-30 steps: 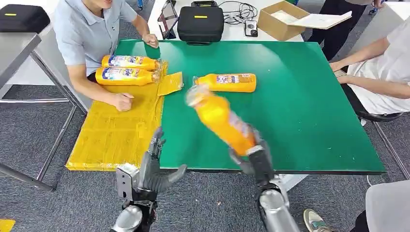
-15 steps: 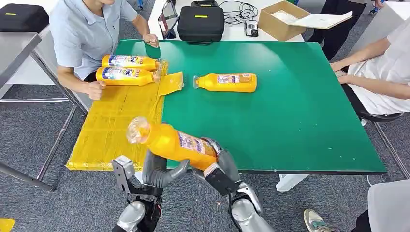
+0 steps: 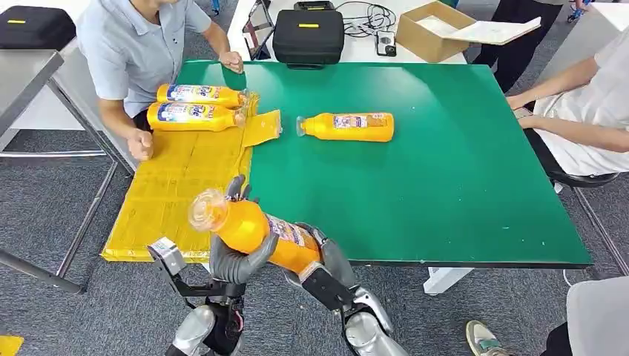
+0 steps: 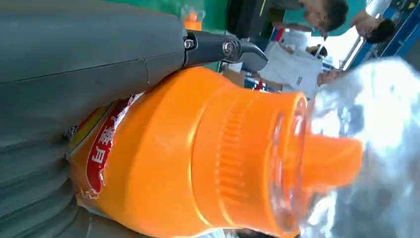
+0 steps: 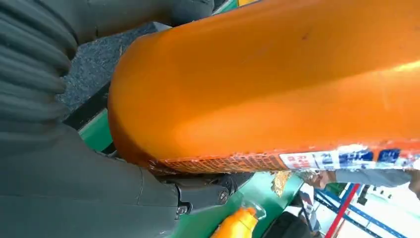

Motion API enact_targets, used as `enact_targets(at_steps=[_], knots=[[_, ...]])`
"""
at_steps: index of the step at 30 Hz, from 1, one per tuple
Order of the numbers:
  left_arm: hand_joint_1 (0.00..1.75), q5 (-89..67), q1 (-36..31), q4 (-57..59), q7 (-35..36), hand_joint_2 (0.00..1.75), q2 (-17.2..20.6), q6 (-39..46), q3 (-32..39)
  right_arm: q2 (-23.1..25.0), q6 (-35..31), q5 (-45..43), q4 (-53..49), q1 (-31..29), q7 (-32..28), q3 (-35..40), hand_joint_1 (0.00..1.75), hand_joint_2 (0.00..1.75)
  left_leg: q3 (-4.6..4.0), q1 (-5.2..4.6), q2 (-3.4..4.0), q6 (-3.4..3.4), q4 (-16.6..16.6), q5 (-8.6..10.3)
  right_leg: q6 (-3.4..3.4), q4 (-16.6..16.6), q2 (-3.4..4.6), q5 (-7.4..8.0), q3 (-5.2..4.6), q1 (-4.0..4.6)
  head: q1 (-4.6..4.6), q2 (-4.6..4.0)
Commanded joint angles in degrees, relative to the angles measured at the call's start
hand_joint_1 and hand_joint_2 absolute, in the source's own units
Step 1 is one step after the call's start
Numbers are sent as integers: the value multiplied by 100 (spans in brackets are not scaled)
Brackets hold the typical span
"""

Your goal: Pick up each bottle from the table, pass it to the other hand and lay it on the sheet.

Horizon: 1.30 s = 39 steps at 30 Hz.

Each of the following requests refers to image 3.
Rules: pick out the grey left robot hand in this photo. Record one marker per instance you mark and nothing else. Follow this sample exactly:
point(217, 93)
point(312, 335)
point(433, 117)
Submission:
point(236, 268)

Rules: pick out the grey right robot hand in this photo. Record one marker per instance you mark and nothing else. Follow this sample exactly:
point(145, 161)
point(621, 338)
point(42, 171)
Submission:
point(336, 260)

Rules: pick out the orange drink bottle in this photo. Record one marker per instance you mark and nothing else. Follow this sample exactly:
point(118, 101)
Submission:
point(196, 118)
point(196, 93)
point(245, 226)
point(334, 128)

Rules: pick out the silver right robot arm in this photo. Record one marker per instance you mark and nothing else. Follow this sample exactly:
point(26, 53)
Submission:
point(368, 334)

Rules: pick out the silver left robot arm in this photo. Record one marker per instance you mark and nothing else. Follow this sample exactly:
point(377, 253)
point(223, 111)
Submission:
point(194, 329)

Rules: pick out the yellow plastic sheet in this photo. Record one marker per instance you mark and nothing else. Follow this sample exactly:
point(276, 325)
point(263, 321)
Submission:
point(172, 196)

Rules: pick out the white table leg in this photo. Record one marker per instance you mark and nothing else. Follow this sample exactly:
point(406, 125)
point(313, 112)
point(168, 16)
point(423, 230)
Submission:
point(444, 280)

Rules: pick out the green table mat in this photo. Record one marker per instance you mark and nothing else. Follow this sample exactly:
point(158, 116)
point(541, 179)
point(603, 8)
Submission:
point(442, 172)

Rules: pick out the small black white device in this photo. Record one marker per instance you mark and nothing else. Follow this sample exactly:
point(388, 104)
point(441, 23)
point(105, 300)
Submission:
point(386, 43)

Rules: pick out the black case with yellow label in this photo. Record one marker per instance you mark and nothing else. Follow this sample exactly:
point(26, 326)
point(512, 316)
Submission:
point(308, 39)
point(34, 27)

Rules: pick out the open cardboard box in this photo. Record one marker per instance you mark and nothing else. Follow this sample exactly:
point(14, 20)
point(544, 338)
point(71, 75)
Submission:
point(422, 43)

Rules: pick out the yellow floor marker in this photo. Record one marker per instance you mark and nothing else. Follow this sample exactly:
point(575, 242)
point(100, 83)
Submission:
point(10, 345)

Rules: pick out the tablet on stand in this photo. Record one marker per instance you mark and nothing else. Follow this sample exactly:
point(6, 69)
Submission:
point(258, 29)

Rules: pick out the black chair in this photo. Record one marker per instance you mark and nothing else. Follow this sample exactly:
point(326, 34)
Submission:
point(565, 176)

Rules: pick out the seated person resting on table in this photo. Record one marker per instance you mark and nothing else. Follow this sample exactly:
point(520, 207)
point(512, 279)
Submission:
point(128, 49)

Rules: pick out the small black case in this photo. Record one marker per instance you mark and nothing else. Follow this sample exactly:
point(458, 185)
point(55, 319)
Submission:
point(314, 5)

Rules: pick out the standing person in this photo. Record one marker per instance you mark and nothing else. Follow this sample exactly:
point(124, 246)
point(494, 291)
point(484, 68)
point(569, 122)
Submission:
point(516, 39)

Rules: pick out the seated person beside table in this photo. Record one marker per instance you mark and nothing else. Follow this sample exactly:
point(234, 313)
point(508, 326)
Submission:
point(589, 108)

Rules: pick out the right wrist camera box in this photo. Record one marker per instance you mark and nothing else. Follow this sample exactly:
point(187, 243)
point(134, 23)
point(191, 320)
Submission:
point(324, 287)

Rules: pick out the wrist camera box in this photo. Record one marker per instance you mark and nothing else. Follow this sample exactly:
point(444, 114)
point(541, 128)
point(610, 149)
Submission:
point(324, 287)
point(169, 255)

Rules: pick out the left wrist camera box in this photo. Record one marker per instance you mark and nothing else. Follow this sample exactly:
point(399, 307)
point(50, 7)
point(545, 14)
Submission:
point(169, 255)

